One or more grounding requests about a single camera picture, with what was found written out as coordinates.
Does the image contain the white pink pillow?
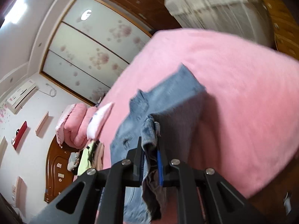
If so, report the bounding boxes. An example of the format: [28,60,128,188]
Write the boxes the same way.
[87,102,114,141]

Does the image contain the beige wall shelf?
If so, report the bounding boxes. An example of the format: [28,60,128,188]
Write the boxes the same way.
[35,111,49,136]

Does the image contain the brown wooden headboard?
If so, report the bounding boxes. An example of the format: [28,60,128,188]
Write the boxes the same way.
[44,136,77,203]

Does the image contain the pink folded quilt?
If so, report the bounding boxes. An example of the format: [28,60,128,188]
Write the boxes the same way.
[55,103,97,150]

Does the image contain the light green folded garment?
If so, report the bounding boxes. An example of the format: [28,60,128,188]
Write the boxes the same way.
[78,141,96,176]

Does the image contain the floral sliding wardrobe doors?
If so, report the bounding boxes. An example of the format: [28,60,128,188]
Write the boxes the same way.
[41,0,151,104]

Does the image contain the beige folded garment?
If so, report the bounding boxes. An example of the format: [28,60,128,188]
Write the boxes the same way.
[92,143,104,170]

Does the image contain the brown wooden drawer cabinet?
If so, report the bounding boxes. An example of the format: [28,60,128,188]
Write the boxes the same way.
[263,0,298,60]

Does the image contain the grey folded garment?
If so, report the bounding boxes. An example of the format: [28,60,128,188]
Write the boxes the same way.
[67,152,78,171]

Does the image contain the white wall air conditioner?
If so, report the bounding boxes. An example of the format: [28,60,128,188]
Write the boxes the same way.
[7,79,38,114]

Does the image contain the blue denim jacket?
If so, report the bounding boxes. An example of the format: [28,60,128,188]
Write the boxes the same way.
[110,65,206,223]

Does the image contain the red wall shelf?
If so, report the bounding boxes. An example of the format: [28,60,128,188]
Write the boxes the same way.
[12,121,27,150]

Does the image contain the pink fleece bed blanket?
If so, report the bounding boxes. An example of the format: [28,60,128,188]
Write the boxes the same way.
[98,27,299,224]

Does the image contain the white lace curtain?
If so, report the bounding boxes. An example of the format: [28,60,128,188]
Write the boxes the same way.
[165,0,274,47]

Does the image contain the brown wooden door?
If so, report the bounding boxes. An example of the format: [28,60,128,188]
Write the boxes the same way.
[109,0,181,31]

